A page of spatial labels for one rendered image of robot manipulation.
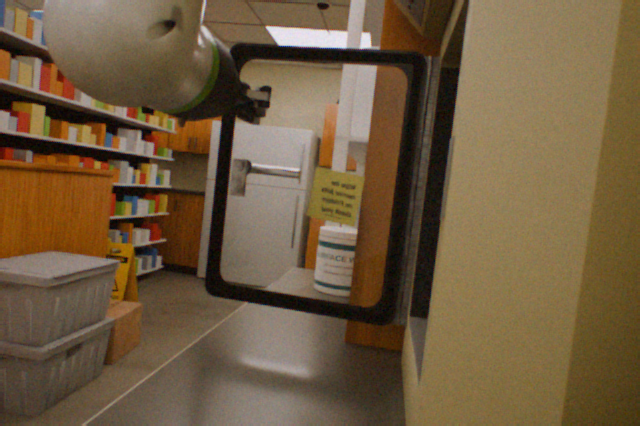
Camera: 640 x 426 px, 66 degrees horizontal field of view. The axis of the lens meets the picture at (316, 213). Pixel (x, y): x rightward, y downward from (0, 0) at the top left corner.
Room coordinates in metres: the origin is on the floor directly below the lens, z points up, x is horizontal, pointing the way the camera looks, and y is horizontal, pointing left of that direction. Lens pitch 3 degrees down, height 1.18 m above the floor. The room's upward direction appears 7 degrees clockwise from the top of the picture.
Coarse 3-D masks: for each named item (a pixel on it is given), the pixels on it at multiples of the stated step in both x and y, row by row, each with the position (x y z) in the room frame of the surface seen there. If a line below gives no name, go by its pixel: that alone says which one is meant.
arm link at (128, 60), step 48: (48, 0) 0.34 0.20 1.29; (96, 0) 0.33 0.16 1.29; (144, 0) 0.34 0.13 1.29; (192, 0) 0.37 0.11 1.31; (48, 48) 0.35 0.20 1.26; (96, 48) 0.33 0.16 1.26; (144, 48) 0.34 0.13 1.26; (192, 48) 0.38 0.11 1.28; (96, 96) 0.37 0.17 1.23; (144, 96) 0.37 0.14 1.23; (192, 96) 0.44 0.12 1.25
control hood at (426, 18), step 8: (392, 0) 0.72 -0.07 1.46; (432, 0) 0.58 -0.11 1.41; (440, 0) 0.58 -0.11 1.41; (448, 0) 0.57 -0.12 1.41; (400, 8) 0.71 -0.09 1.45; (424, 8) 0.62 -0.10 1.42; (432, 8) 0.60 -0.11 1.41; (440, 8) 0.60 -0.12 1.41; (448, 8) 0.60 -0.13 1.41; (408, 16) 0.71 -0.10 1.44; (424, 16) 0.64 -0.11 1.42; (432, 16) 0.63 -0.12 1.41; (440, 16) 0.62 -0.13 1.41; (448, 16) 0.63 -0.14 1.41; (416, 24) 0.70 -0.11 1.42; (424, 24) 0.67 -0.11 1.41; (432, 24) 0.65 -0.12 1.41; (440, 24) 0.65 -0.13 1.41; (424, 32) 0.70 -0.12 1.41; (432, 32) 0.68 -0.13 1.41; (440, 32) 0.68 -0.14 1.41
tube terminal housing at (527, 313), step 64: (512, 0) 0.39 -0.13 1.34; (576, 0) 0.39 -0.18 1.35; (448, 64) 0.67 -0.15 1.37; (512, 64) 0.39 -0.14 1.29; (576, 64) 0.39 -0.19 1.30; (512, 128) 0.39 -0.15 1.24; (576, 128) 0.39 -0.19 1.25; (448, 192) 0.40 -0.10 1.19; (512, 192) 0.39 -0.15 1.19; (576, 192) 0.38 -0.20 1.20; (448, 256) 0.40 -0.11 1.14; (512, 256) 0.39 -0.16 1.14; (576, 256) 0.38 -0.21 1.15; (448, 320) 0.40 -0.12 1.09; (512, 320) 0.39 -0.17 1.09; (576, 320) 0.38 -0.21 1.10; (448, 384) 0.39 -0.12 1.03; (512, 384) 0.39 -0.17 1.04; (576, 384) 0.39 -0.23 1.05
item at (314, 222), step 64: (256, 64) 0.76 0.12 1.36; (320, 64) 0.74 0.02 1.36; (256, 128) 0.76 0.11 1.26; (320, 128) 0.74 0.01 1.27; (384, 128) 0.72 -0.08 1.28; (256, 192) 0.76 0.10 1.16; (320, 192) 0.74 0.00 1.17; (384, 192) 0.71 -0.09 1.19; (256, 256) 0.76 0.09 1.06; (320, 256) 0.73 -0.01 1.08; (384, 256) 0.71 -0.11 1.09
